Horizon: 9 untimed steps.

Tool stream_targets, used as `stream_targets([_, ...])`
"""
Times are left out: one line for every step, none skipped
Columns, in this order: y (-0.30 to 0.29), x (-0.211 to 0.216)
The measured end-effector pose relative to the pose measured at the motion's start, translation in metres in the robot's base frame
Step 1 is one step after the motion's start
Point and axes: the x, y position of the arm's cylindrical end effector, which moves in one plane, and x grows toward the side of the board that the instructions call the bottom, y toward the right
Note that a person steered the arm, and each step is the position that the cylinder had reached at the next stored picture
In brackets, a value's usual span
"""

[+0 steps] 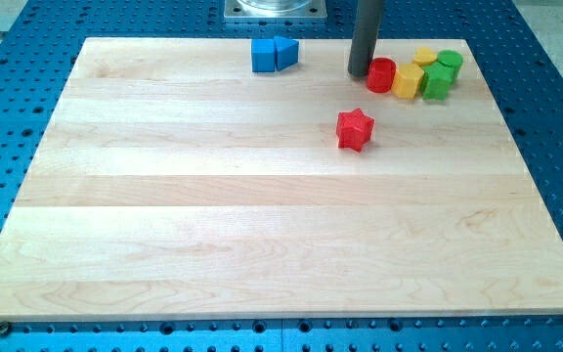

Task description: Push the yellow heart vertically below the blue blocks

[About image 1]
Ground blue cube block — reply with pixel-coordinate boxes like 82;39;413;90
251;39;276;72

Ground red cylinder block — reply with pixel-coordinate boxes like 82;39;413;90
366;58;397;93

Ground red star block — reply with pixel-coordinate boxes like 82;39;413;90
336;109;375;153

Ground green star block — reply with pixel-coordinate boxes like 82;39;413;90
419;62;455;101

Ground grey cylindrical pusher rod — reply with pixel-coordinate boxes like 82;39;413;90
347;0;385;78

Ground green cylinder block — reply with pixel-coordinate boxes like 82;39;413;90
437;50;463;82

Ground wooden board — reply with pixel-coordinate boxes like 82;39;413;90
0;37;563;322

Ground yellow heart block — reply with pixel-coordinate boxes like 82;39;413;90
412;47;438;66

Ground blue triangle block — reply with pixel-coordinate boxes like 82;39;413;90
274;36;299;71

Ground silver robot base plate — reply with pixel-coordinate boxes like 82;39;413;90
223;0;327;21

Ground yellow hexagon block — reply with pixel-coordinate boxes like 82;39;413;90
391;64;424;99

